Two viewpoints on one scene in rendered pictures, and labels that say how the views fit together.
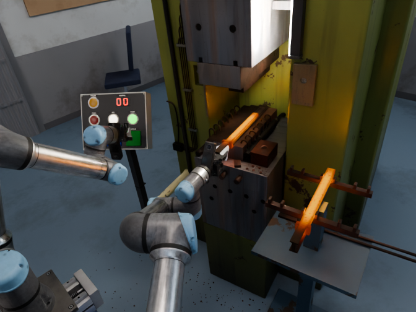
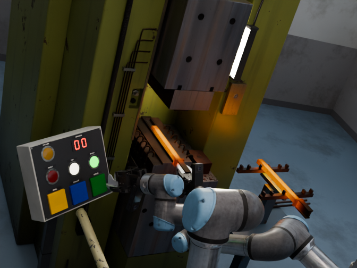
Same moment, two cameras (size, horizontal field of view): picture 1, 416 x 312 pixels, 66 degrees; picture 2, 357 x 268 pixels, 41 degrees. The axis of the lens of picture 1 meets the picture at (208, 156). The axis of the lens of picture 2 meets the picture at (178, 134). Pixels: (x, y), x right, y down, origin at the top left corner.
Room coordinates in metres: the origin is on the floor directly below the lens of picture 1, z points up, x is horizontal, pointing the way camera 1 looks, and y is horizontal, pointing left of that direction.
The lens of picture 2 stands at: (0.56, 1.70, 2.13)
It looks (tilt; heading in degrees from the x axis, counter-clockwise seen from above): 27 degrees down; 292
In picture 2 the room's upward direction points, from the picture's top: 17 degrees clockwise
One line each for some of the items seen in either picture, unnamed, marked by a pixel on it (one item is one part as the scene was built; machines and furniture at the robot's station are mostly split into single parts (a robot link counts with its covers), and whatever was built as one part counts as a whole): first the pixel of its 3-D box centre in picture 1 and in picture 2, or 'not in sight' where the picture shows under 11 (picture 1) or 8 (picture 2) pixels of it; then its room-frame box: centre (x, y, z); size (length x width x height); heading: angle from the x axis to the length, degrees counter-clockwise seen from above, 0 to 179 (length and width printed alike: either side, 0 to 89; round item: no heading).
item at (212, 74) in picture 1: (241, 59); (172, 79); (1.45, -0.20, 1.32); 0.42 x 0.20 x 0.10; 145
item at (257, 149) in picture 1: (264, 153); (197, 161); (1.22, -0.26, 0.95); 0.12 x 0.09 x 0.07; 145
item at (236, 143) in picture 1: (243, 129); (154, 144); (1.45, -0.20, 0.96); 0.42 x 0.20 x 0.09; 145
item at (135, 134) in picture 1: (134, 138); (98, 184); (1.38, 0.35, 1.01); 0.07 x 0.05 x 0.07; 80
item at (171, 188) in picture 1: (166, 194); (93, 243); (1.40, 0.26, 0.62); 0.44 x 0.05 x 0.05; 145
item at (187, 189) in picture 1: (189, 187); not in sight; (0.99, 0.09, 0.98); 0.11 x 0.08 x 0.09; 145
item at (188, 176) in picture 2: (210, 167); (192, 187); (1.12, 0.00, 0.97); 0.12 x 0.08 x 0.09; 145
